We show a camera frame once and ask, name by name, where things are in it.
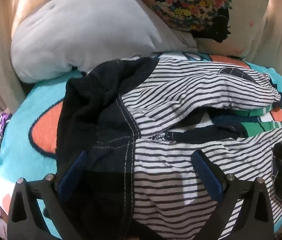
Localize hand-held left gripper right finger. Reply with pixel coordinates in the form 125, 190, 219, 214
191, 149, 275, 240

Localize navy striped pants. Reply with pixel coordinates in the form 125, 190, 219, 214
58, 57, 282, 240

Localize turquoise printed blanket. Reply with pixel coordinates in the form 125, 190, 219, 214
0, 51, 282, 240

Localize grey pillow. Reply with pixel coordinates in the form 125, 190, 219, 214
10, 0, 199, 84

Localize black cloth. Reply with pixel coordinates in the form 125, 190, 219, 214
56, 57, 156, 160

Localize floral printed pillow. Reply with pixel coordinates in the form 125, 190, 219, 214
127, 0, 272, 61

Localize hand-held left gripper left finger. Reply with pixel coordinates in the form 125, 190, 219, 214
7, 150, 92, 240

